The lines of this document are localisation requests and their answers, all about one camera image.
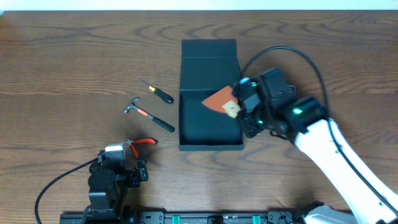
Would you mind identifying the orange scraper wooden handle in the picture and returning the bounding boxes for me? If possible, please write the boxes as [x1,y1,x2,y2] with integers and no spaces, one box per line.
[202,86,241,118]

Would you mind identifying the red handled pliers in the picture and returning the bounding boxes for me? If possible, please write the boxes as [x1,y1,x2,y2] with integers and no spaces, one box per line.
[124,138,158,159]

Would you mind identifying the small claw hammer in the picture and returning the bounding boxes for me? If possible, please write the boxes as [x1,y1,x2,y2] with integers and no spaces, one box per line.
[123,97,175,133]

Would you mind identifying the black yellow screwdriver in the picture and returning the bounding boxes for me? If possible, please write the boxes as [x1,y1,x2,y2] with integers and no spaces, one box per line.
[139,79,174,105]

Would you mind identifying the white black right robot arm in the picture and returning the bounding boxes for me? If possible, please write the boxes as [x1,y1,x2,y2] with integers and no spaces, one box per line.
[232,68,397,223]

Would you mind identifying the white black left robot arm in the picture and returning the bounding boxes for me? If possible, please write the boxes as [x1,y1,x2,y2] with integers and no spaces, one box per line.
[81,150,149,224]

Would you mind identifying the black open gift box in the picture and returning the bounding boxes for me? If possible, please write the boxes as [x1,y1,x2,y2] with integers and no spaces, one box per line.
[178,39,244,151]

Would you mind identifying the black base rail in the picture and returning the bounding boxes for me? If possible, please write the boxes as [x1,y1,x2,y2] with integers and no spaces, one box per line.
[59,211,305,224]

